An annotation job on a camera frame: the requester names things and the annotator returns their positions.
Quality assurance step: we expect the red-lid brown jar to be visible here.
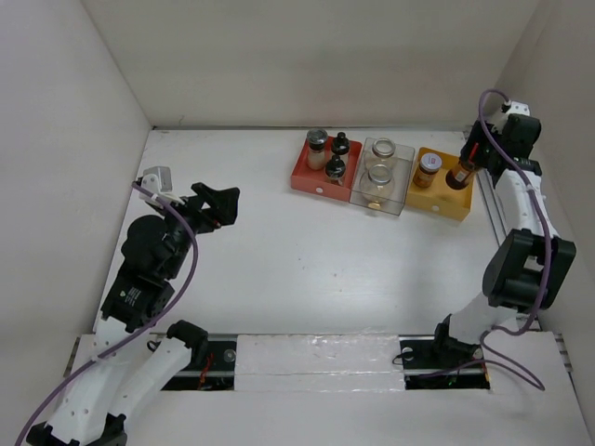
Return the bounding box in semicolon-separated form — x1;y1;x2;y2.
445;143;479;190

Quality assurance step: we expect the black mounting rail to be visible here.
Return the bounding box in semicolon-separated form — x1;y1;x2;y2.
165;334;490;391

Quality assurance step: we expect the black-cap glass bottle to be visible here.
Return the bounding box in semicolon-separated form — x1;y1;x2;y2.
324;155;347;186

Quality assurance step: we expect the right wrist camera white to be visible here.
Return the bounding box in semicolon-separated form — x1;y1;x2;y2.
489;99;531;134

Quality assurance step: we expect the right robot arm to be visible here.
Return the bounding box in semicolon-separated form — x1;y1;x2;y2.
430;112;576;368

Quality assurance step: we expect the aluminium side rail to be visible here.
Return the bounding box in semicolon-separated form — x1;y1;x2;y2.
475;169;507;246

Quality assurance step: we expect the red square tray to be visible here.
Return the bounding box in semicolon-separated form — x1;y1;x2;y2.
290;140;363;202

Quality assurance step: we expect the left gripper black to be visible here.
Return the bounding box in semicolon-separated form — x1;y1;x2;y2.
154;181;240;278

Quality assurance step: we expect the clear acrylic tray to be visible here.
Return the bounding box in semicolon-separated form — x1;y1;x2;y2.
350;138;415;216

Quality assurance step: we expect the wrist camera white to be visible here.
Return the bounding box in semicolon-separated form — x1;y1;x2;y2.
136;166;173;203
489;99;531;134

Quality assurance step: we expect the white-lid spice jar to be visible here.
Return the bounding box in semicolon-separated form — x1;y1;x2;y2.
413;152;443;189

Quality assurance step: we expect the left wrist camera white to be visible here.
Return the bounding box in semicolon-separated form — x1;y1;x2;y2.
136;166;173;203

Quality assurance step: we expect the black-lid glass grinder jar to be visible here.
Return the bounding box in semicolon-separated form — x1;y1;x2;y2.
307;128;328;170

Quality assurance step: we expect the black pump-top bottle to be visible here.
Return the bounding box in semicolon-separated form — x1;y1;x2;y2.
331;132;350;156

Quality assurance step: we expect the yellow tray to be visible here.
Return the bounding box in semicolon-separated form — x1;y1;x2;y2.
405;147;474;221

